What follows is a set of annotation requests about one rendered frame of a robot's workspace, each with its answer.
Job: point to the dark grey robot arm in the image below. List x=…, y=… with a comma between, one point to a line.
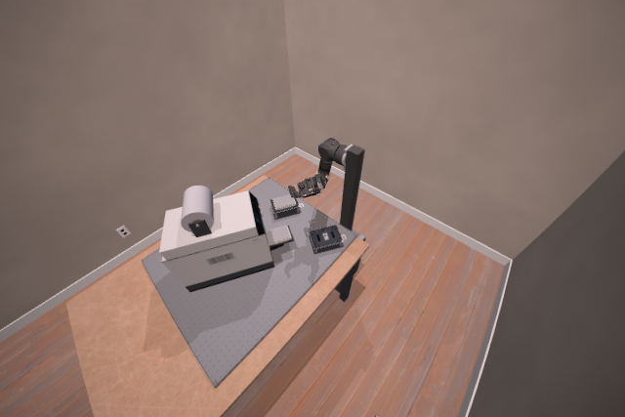
x=329, y=151

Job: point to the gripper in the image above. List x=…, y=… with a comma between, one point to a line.
x=308, y=188

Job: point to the white roll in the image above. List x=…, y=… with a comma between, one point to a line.
x=197, y=205

